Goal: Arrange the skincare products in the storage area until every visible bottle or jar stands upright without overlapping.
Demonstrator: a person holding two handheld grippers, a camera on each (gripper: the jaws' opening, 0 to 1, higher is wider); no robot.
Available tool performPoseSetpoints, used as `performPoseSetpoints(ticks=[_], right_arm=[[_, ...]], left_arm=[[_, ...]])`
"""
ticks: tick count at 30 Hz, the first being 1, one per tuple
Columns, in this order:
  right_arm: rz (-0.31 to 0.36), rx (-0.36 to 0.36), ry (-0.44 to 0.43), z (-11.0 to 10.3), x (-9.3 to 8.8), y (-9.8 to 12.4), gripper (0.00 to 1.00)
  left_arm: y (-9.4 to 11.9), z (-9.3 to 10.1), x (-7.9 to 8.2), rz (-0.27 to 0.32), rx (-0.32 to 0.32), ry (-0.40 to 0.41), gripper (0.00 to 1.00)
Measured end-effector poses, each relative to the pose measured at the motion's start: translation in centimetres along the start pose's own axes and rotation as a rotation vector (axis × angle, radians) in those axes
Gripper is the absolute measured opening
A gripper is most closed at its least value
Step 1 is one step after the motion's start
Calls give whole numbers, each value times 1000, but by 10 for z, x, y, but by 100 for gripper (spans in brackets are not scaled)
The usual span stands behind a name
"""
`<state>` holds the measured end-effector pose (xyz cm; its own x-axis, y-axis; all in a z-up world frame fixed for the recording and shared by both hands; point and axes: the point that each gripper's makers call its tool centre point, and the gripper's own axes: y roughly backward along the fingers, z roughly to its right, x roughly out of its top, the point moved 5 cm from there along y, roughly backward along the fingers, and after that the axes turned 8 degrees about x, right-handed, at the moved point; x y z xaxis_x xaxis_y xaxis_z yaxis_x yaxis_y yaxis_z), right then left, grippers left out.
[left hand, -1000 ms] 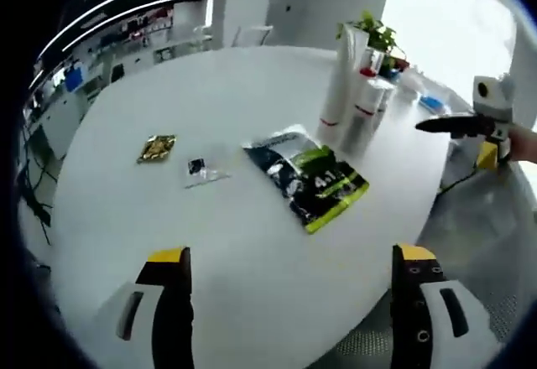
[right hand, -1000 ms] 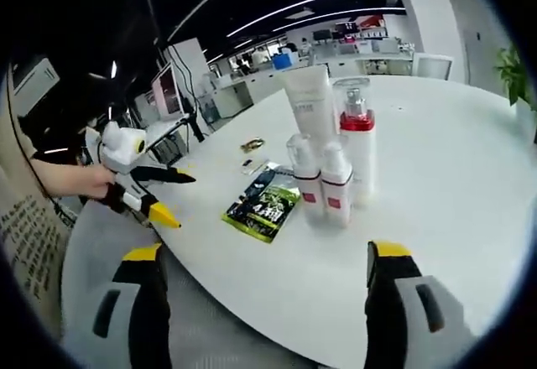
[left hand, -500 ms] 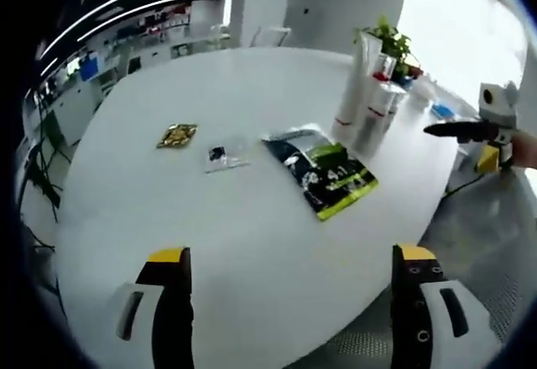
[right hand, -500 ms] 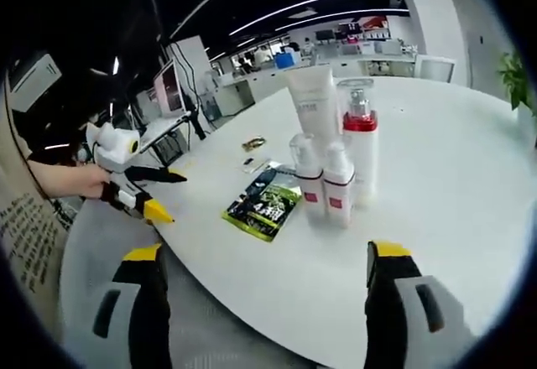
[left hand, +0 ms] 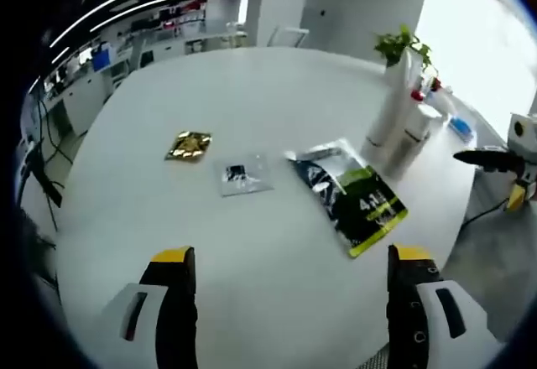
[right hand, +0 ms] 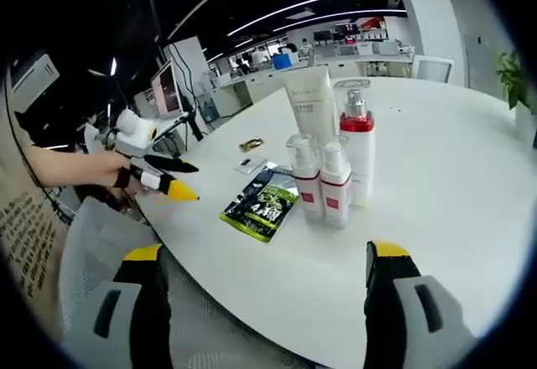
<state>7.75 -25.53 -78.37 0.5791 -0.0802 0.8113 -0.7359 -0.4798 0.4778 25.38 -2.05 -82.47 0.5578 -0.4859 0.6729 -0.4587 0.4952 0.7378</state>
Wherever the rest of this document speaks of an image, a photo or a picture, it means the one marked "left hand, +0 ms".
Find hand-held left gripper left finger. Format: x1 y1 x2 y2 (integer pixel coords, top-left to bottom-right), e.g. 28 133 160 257
98 246 199 369

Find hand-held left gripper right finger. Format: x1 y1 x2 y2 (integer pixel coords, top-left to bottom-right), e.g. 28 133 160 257
385 242 491 369

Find short white skincare tube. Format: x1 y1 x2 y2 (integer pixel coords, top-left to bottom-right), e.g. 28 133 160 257
400 102 432 144

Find green black skincare pouch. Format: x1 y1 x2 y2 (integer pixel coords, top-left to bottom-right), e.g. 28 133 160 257
286 137 409 260

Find long white skincare tube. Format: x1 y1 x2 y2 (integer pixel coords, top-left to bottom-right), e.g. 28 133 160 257
361 47 415 159

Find small clear plastic sachet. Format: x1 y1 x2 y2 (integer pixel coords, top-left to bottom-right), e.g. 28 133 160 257
212 153 277 199

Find gold skincare sachet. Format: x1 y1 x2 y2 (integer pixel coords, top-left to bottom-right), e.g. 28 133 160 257
163 129 213 163

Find blue storage box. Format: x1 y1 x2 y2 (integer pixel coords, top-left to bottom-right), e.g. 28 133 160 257
91 47 111 72

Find blue tissue pack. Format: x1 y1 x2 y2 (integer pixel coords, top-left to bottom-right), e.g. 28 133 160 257
447 115 478 140

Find potted green plant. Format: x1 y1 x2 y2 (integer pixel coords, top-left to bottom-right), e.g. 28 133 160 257
373 23 434 72

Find white workbench cabinets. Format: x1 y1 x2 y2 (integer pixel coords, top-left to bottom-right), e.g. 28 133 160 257
39 29 248 135

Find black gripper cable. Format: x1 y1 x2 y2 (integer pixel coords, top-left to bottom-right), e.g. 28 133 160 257
461 198 511 226

